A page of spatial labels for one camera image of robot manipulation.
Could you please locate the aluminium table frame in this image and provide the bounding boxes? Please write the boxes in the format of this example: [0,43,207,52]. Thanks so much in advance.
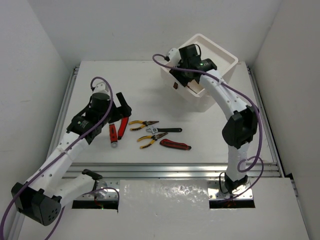
[7,63,300,240]

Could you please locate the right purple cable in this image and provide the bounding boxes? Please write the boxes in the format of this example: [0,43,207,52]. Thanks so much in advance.
[152,53,265,201]

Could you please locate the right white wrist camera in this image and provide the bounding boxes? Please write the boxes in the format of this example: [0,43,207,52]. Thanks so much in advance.
[167,48,181,65]

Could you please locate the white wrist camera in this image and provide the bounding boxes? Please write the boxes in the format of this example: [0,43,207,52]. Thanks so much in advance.
[92,81,109,95]
[167,48,181,65]

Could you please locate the purple cable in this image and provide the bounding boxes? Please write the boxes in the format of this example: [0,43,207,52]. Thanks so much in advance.
[0,76,121,240]
[152,53,265,201]

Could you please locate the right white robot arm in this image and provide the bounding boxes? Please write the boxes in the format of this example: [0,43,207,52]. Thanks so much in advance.
[169,44,258,193]

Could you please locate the black adjustable wrench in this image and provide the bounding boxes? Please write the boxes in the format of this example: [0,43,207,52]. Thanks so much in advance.
[146,126,183,135]

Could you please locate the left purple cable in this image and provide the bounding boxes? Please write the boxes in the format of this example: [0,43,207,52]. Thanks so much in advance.
[0,76,121,240]

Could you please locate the white drawer cabinet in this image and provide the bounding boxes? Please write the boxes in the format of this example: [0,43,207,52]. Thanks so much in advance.
[171,33,239,112]

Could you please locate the yellow pliers upper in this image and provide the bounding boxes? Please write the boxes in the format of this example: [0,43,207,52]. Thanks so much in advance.
[128,120,159,131]

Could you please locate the red black utility knife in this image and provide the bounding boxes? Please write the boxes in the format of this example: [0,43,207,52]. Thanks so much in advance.
[159,139,192,151]

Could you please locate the yellow pliers lower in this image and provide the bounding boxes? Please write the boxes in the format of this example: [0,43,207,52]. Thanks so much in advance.
[137,132,168,149]

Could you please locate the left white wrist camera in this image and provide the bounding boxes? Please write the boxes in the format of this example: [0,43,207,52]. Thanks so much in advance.
[92,81,109,95]

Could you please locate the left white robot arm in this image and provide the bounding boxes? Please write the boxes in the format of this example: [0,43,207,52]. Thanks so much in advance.
[11,90,132,226]

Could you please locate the white top drawer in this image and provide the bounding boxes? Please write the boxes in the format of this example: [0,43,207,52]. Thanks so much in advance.
[160,66,206,97]

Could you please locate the yellow pliers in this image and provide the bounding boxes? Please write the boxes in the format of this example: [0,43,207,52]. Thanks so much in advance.
[128,120,159,131]
[137,132,168,149]

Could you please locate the red adjustable wrench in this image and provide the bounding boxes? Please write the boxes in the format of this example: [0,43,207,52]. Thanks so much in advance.
[109,123,118,148]

